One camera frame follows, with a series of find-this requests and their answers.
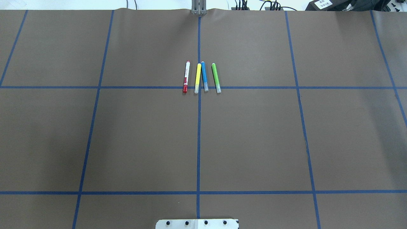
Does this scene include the blue highlighter pen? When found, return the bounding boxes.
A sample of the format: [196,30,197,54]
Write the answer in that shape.
[201,61,209,92]

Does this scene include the red and white marker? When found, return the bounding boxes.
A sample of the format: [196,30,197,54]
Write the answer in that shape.
[182,60,190,93]

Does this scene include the green highlighter pen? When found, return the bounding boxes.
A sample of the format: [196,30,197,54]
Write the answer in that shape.
[211,63,221,93]

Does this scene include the yellow highlighter pen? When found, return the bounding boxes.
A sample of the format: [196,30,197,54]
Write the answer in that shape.
[194,63,202,94]

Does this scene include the black box with label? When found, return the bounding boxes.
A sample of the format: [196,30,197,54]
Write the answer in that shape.
[305,0,363,11]

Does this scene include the grey metal camera post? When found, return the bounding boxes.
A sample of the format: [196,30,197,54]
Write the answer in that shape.
[191,0,207,16]

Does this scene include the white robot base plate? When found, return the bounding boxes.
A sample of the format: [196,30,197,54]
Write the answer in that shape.
[155,219,239,229]

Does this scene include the black cables at table edge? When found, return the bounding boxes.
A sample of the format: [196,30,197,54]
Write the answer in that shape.
[231,0,298,11]

